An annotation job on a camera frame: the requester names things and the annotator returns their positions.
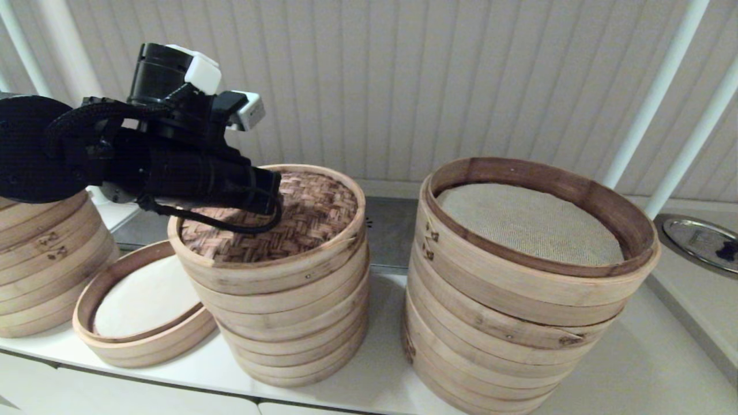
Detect woven bamboo steamer lid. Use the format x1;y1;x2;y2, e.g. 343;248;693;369
167;164;368;296

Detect white cloth steamer liner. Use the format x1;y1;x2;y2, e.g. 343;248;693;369
92;254;202;339

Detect large bamboo steamer basket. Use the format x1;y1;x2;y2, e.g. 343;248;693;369
415;157;662;327
405;254;629;374
402;300;597;402
402;331;568;415

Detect beige mesh steamer liner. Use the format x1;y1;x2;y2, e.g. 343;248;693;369
436;183;626;267

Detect round metal plate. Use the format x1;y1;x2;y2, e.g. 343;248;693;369
662;218;738;274

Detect white metal pole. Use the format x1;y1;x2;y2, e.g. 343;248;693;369
643;55;738;221
0;0;114;207
601;0;713;191

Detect thin black cable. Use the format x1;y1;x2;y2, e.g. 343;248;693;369
135;167;285;236

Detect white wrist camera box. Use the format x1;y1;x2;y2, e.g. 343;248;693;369
229;91;267;132

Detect black braided cable sleeve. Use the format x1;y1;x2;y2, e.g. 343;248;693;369
45;99;185;159

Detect wide white post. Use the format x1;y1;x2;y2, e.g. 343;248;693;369
35;0;140;171

